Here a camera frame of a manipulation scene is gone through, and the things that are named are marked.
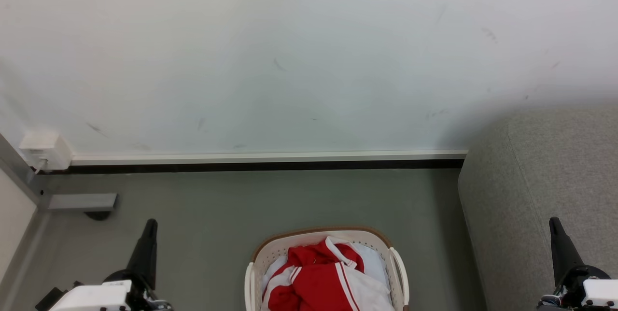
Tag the grey fabric sofa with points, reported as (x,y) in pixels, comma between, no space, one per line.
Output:
(521,195)

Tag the white wall socket box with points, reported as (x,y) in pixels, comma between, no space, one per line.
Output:
(46,149)

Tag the white and black baseboard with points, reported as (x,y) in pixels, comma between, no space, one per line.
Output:
(241,158)

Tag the black round floor foot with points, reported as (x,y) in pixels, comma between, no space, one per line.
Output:
(98,215)

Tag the red garment with white stripes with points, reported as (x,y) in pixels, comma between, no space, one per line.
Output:
(318,288)

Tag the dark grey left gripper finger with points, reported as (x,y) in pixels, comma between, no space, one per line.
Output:
(145,253)

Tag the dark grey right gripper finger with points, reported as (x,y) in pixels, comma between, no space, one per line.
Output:
(562,250)

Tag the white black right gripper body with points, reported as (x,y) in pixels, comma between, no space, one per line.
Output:
(598,294)

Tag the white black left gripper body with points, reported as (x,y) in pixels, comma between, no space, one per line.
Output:
(91,297)

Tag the grey metal floor bracket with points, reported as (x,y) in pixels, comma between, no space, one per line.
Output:
(79,201)

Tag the white laundry basket brown rim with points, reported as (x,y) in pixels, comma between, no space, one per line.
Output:
(275,253)

